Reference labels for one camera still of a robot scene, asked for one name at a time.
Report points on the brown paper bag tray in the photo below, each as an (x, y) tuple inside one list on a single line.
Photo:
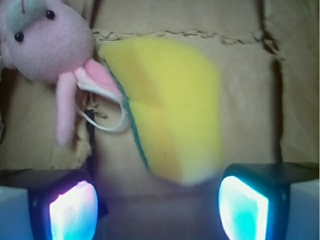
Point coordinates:
[(267, 52)]

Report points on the yellow and green sponge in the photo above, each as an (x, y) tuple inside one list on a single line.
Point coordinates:
[(172, 95)]

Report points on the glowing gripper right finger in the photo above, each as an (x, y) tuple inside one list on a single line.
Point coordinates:
[(273, 201)]

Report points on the pink plush bunny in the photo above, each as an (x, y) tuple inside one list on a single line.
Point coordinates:
[(50, 42)]

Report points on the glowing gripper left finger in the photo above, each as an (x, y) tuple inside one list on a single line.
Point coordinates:
[(48, 205)]

